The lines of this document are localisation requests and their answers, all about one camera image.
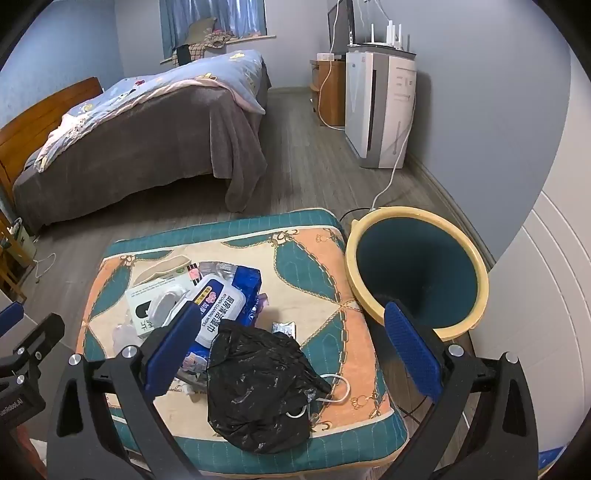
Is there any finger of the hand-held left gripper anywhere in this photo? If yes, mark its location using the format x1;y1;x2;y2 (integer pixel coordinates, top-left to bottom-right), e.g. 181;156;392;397
0;302;25;330
0;314;65;386

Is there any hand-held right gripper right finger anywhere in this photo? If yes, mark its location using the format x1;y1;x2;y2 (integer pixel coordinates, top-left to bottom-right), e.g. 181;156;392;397
384;300;540;480

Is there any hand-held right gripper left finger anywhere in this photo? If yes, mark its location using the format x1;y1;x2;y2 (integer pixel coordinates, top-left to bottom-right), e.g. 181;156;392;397
46;301;206;480

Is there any printed carton box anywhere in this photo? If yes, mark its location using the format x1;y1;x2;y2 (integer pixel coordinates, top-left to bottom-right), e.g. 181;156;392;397
126;253;204;337

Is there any white wet wipes packet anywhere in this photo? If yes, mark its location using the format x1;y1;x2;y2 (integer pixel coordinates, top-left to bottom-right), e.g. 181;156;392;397
185;273;247;349

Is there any blue face mask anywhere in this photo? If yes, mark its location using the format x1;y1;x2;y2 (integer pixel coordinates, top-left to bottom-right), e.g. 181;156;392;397
286;373;352;418

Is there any teal bin with yellow rim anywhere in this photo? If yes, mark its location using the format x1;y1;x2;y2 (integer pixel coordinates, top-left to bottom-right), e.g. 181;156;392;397
345;206;490;342

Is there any black plastic bag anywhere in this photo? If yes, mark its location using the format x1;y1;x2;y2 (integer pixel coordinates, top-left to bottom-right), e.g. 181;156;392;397
207;319;331;454

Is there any glossy blue packet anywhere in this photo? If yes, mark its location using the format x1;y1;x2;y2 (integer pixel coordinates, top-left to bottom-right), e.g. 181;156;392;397
182;264;263;374

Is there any wooden bedside shelf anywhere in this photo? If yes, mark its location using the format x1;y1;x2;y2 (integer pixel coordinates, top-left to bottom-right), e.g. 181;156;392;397
0;208;38;301

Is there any patterned teal and orange cushion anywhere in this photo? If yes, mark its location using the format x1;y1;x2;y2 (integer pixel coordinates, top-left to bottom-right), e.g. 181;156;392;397
74;208;409;476

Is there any white wardrobe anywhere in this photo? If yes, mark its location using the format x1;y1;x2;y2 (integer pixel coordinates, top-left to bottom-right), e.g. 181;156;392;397
471;51;591;462

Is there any bed with grey blanket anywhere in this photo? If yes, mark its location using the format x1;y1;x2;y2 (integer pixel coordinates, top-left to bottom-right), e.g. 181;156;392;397
11;51;273;232

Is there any white air purifier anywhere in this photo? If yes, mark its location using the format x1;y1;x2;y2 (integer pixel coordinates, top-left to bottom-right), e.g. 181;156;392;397
345;51;419;169

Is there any blue printed quilt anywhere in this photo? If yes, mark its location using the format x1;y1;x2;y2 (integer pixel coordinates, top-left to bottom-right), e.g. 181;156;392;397
34;48;267;174

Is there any wooden cabinet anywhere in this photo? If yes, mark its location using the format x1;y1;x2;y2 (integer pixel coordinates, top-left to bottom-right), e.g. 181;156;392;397
309;53;347;127

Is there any white router with antennas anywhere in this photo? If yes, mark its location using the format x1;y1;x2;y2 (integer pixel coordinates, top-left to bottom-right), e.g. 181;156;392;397
348;21;415;52

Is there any checked cloth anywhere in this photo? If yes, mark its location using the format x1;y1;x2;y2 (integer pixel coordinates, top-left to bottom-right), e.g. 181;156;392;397
171;33;232;63

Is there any olive green cloth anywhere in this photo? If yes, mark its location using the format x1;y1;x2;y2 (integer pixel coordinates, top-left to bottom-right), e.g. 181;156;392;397
187;17;218;42

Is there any wooden window sill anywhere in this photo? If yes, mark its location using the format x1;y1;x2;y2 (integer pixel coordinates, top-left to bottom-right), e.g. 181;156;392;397
159;32;278;64

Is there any flat screen monitor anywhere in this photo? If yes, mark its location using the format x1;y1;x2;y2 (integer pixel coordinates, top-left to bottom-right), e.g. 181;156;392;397
327;0;356;55

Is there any blue curtain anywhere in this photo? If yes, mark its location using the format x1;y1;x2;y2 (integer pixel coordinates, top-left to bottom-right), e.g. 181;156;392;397
159;0;269;61

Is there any white purifier cable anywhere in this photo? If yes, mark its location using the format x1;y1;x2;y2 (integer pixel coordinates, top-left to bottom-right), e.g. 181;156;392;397
369;90;419;213

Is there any wooden bed frame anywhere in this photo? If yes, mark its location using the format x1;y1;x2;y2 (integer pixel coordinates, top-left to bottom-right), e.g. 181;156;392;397
0;76;105;204

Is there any white cabinet cable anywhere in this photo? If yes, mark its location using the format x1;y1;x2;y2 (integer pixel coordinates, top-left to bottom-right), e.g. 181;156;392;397
316;0;347;131

